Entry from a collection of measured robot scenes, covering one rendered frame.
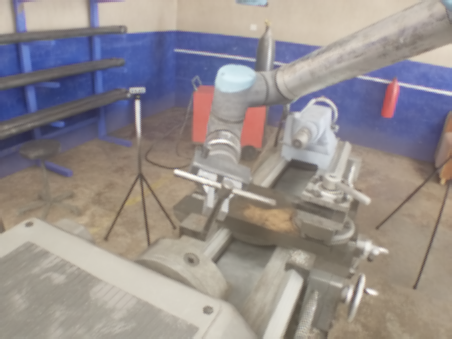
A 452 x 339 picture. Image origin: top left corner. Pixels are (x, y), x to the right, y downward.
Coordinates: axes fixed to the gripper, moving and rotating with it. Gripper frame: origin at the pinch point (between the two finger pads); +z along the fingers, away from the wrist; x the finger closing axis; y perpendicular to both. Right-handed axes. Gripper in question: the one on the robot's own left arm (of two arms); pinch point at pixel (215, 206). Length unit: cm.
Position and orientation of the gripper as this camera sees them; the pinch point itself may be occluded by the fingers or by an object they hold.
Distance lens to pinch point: 66.4
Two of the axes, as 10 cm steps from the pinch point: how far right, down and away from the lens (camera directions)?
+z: -0.5, 5.9, -8.0
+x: 9.3, 3.2, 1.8
